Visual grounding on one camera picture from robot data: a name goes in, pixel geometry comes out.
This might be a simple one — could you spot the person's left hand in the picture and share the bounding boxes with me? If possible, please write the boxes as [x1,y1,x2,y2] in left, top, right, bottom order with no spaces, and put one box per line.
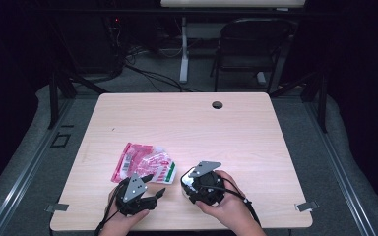
[99,186,151,232]

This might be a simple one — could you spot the left hand-held gripper cable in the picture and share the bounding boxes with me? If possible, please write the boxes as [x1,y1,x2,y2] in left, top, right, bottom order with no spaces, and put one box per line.
[93,183,126,236]

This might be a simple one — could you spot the black computer tower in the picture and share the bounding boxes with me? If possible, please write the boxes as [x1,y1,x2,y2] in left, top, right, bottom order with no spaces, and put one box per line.
[55,13,126,75]

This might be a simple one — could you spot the clear square jar black lid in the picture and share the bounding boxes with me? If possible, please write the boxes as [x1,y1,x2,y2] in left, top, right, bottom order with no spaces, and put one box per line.
[179,168,200,201]

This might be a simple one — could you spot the person's right hand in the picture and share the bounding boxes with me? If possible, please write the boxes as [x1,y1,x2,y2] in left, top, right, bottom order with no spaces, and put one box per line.
[195,169,258,229]

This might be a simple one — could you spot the grey metal rail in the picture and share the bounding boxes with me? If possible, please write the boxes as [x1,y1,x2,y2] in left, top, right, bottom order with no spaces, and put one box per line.
[0,96,77,236]
[303,97,377,236]

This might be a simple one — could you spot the black metal stand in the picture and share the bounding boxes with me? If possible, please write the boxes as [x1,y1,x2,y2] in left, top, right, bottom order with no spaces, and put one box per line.
[47,70,109,131]
[269,70,329,134]

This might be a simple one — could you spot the white desk leg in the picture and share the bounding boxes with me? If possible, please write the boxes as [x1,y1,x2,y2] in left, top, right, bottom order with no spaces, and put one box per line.
[255,71,268,87]
[179,16,190,84]

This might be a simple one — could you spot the pink and white plastic bag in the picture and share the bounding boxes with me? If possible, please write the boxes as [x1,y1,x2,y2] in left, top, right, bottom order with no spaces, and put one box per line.
[110,142,177,185]

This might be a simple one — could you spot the grey metal bracket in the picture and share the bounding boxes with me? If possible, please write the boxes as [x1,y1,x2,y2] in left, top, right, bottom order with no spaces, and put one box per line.
[294,200,320,212]
[44,203,70,213]

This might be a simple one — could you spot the black floor cable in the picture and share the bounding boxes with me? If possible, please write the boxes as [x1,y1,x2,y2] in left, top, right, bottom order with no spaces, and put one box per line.
[124,62,195,92]

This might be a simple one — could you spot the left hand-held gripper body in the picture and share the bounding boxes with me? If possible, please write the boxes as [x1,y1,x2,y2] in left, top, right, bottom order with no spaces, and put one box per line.
[114,172,158,217]

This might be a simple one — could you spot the hand-held gripper cable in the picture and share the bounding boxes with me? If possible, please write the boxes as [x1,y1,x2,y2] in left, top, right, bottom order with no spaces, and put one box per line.
[203,178,262,227]
[93,183,126,236]

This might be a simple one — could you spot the right hand-held gripper cable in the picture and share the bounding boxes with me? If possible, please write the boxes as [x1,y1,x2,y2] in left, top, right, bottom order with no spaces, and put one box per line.
[203,178,262,227]

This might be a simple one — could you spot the black folding chair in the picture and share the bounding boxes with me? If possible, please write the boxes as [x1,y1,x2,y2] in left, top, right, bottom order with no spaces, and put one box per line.
[210,18,298,94]

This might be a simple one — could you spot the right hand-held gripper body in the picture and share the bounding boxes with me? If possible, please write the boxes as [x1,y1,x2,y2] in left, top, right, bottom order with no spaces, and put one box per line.
[187,160,226,207]

